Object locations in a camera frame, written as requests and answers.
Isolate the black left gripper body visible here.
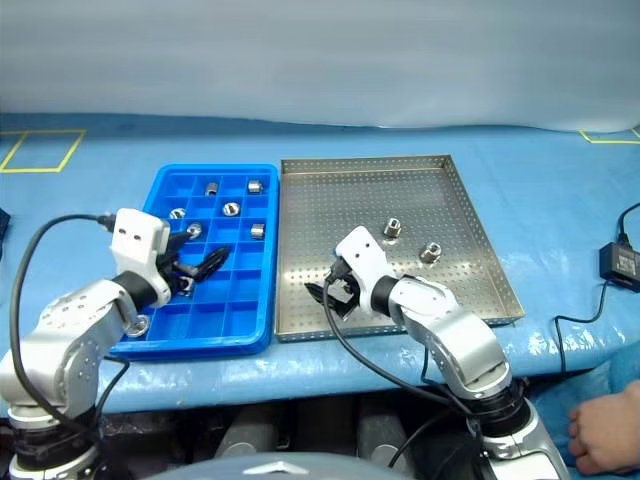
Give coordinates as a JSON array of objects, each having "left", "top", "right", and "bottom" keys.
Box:
[{"left": 157, "top": 249, "right": 199, "bottom": 299}]

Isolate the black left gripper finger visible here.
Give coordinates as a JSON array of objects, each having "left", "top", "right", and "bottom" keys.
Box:
[
  {"left": 189, "top": 245, "right": 233, "bottom": 283},
  {"left": 166, "top": 230, "right": 195, "bottom": 259}
]

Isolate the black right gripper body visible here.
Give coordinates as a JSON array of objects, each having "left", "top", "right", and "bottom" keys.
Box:
[{"left": 325, "top": 267, "right": 365, "bottom": 315}]

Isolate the blue compartment tray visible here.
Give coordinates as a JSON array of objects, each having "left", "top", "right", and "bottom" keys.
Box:
[{"left": 108, "top": 163, "right": 280, "bottom": 360}]

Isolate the perforated steel tray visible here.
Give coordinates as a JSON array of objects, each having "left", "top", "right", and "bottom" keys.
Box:
[{"left": 273, "top": 154, "right": 527, "bottom": 344}]

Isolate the person's bare hand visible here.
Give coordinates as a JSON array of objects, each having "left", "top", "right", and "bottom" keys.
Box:
[{"left": 567, "top": 383, "right": 640, "bottom": 476}]

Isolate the dark rounded grey shape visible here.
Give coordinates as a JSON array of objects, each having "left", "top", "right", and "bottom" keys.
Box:
[
  {"left": 355, "top": 398, "right": 417, "bottom": 467},
  {"left": 213, "top": 403, "right": 282, "bottom": 459}
]

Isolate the grey robot torso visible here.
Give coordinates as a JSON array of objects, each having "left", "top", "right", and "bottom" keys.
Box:
[{"left": 147, "top": 451, "right": 406, "bottom": 480}]

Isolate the black box at table edge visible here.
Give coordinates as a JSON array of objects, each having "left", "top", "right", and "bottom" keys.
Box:
[{"left": 0, "top": 206, "right": 12, "bottom": 262}]

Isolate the black power adapter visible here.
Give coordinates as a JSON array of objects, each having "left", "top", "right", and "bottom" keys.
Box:
[{"left": 598, "top": 241, "right": 640, "bottom": 294}]

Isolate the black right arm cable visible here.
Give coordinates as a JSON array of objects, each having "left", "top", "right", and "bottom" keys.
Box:
[{"left": 321, "top": 272, "right": 482, "bottom": 419}]

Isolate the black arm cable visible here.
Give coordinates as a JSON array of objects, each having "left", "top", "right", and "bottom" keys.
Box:
[
  {"left": 9, "top": 213, "right": 119, "bottom": 437},
  {"left": 321, "top": 272, "right": 482, "bottom": 419}
]

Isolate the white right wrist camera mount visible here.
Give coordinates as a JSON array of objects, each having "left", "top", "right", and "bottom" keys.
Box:
[{"left": 333, "top": 225, "right": 397, "bottom": 317}]

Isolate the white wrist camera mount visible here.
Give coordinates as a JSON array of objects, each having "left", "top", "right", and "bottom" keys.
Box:
[
  {"left": 333, "top": 225, "right": 397, "bottom": 317},
  {"left": 108, "top": 208, "right": 173, "bottom": 309}
]

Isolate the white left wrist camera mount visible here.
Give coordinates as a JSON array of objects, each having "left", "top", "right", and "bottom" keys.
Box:
[{"left": 108, "top": 208, "right": 173, "bottom": 309}]

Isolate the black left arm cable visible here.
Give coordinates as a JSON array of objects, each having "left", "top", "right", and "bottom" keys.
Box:
[{"left": 9, "top": 213, "right": 119, "bottom": 437}]

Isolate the black adapter cable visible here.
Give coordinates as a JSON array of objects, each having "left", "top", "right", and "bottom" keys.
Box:
[{"left": 551, "top": 280, "right": 610, "bottom": 377}]

